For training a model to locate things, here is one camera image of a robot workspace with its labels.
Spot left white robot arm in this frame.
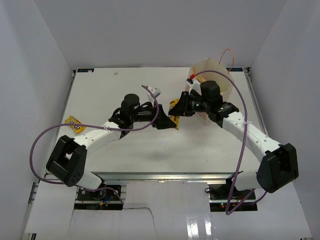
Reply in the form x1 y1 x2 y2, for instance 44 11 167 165
46 93 177 200

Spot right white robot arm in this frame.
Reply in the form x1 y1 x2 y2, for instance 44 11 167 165
168 80 299 200

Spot bear print paper bag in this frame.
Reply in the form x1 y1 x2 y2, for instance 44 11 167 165
184 48 236 126

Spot purple cable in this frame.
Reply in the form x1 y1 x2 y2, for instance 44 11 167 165
188 70 266 216
29 84 159 206

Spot yellow m&m packet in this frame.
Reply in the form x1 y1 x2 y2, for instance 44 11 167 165
64 115 86 134
168 99 180 130

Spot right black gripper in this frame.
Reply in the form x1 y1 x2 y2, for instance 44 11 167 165
169 91 211 117

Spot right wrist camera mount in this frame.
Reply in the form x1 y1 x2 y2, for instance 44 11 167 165
185 74 201 94

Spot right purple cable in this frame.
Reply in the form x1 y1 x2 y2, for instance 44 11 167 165
188 70 266 216

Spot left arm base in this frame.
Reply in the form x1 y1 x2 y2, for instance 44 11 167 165
74 188 123 211

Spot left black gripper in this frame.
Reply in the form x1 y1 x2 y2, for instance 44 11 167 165
130 101 176 130

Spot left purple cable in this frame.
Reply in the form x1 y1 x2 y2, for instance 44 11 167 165
29 84 159 206

